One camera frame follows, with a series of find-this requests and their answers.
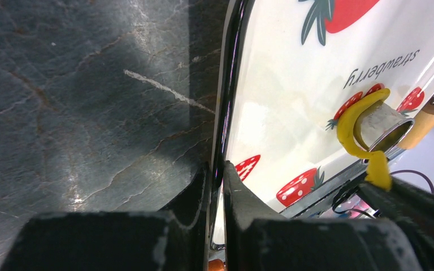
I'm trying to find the white strawberry print tray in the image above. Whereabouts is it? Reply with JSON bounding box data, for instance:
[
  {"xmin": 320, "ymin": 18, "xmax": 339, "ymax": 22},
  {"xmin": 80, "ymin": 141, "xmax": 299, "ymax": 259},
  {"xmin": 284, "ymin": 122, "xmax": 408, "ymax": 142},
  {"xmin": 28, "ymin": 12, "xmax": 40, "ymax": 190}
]
[{"xmin": 211, "ymin": 1, "xmax": 434, "ymax": 251}]

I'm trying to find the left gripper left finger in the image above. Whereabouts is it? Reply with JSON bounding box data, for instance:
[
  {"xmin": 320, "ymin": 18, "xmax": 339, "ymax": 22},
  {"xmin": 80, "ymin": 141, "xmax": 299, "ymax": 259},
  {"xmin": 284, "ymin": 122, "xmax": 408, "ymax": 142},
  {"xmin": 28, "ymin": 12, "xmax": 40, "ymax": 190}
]
[{"xmin": 1, "ymin": 163, "xmax": 210, "ymax": 270}]

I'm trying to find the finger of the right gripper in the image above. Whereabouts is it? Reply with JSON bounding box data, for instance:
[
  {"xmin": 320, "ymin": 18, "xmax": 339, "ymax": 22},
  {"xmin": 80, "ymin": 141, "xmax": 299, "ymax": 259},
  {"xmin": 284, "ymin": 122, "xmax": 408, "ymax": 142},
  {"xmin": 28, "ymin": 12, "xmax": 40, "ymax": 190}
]
[{"xmin": 358, "ymin": 178, "xmax": 434, "ymax": 270}]

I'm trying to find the wooden dough roller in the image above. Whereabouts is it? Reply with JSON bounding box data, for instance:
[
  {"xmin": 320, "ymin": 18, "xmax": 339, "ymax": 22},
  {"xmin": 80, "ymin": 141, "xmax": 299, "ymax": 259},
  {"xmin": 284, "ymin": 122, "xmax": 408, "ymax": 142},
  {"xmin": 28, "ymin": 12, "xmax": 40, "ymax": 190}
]
[{"xmin": 398, "ymin": 98, "xmax": 434, "ymax": 150}]

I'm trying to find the round metal cutter ring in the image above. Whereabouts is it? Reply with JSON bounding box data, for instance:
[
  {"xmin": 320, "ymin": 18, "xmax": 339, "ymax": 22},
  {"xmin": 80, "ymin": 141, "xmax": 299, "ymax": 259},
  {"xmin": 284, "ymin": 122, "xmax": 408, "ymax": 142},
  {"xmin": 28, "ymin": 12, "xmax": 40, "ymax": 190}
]
[{"xmin": 353, "ymin": 103, "xmax": 416, "ymax": 165}]

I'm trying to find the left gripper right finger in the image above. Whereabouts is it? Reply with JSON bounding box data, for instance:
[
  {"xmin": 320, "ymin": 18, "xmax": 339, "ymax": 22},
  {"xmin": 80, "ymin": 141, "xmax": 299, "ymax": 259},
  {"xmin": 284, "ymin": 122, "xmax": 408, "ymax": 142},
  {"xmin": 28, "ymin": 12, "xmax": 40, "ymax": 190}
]
[{"xmin": 223, "ymin": 161, "xmax": 422, "ymax": 270}]

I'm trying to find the orange handled metal scraper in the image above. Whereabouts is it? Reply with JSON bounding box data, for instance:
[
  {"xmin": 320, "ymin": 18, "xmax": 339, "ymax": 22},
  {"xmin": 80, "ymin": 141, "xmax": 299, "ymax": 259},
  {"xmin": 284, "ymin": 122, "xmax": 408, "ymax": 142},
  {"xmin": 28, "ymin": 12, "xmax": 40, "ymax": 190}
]
[{"xmin": 207, "ymin": 259, "xmax": 226, "ymax": 271}]

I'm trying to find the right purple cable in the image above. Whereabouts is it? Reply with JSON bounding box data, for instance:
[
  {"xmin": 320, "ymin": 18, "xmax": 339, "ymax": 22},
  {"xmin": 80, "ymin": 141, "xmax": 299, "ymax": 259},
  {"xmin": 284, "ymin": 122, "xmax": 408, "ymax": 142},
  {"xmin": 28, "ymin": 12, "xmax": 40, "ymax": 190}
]
[{"xmin": 389, "ymin": 169, "xmax": 434, "ymax": 195}]

